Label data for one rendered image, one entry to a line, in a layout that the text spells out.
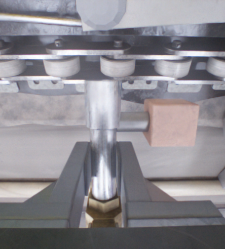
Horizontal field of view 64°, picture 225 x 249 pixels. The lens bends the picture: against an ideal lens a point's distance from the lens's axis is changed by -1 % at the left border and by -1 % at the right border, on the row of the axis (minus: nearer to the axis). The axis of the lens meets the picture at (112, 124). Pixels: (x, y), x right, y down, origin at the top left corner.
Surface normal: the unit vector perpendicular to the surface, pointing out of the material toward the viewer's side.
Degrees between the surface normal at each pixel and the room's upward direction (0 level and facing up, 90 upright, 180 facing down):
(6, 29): 0
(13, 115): 44
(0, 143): 0
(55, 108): 23
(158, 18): 0
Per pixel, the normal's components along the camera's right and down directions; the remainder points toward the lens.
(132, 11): 0.02, 0.65
